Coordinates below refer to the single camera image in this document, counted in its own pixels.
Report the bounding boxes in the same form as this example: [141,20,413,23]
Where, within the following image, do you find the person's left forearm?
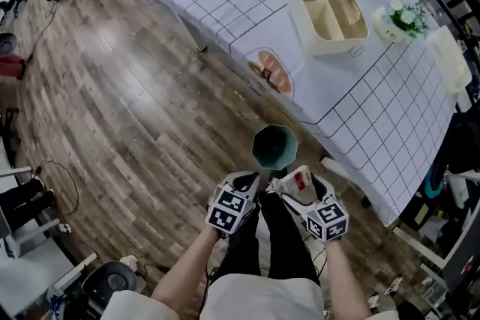
[151,225,227,309]

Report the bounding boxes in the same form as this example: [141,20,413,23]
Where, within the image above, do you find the white vase with flowers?
[372,0,430,45]

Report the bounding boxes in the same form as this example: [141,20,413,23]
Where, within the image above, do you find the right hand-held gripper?
[270,172,350,244]

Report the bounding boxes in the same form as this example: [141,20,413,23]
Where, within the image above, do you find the dark green bin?
[251,124,300,171]

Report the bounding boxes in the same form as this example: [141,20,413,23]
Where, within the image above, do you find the long black floor cable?
[22,0,82,63]

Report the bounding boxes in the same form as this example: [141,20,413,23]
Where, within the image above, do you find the white red trash packet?
[270,165,314,196]

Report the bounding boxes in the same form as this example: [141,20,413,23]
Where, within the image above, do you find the white desk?
[0,235,99,318]

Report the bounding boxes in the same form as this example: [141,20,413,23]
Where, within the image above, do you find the person's right forearm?
[323,238,373,320]

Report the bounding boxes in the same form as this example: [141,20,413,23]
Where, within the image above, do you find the black floor cable loop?
[31,160,81,223]

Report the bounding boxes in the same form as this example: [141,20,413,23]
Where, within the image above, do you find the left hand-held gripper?
[204,171,262,239]

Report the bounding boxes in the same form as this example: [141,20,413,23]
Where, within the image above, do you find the white rectangular box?
[426,25,473,95]

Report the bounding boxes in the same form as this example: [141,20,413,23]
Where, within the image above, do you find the person's black trousers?
[208,190,322,286]

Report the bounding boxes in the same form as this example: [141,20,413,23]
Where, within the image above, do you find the black round stool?
[81,260,138,309]

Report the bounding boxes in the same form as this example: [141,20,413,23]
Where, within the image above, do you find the red object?
[0,52,27,81]

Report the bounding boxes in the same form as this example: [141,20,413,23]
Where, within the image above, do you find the person's white shirt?
[100,272,400,320]

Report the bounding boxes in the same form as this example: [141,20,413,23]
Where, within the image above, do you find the cream divided organizer box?
[287,0,371,58]

